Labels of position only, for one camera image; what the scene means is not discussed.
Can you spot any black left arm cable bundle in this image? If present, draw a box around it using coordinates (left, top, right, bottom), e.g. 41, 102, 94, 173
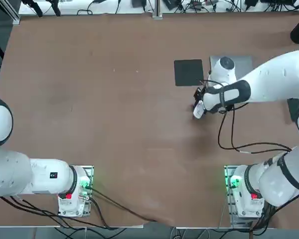
0, 195, 117, 230

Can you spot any black square mouse pad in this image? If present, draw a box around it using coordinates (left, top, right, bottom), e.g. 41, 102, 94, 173
173, 59, 205, 87

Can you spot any white computer mouse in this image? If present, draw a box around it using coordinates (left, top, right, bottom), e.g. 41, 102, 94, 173
192, 100, 206, 119

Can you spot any dark green model phone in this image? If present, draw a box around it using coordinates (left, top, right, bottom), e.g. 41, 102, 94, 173
287, 98, 299, 123

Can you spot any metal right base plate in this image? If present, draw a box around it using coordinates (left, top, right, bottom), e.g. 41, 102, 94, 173
223, 164, 266, 223

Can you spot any aluminium corner rail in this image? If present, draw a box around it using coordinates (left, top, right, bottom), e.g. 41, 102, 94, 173
0, 0, 21, 25

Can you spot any dark left base cable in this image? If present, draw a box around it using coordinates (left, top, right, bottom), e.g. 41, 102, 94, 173
89, 187, 158, 223

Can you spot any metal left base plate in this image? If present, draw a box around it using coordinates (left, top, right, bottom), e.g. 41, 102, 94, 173
58, 164, 95, 218

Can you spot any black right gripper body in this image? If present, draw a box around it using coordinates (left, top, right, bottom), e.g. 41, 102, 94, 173
193, 86, 208, 102

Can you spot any aluminium table post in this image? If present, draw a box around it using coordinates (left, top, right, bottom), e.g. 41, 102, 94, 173
151, 0, 163, 19

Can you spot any silver closed laptop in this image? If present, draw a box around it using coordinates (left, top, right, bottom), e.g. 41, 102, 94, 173
209, 55, 254, 77

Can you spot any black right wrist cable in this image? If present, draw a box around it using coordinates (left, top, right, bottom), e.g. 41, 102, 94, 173
217, 102, 294, 153

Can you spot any metal base plate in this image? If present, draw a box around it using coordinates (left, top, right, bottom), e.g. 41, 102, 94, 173
58, 164, 95, 218
223, 164, 266, 223

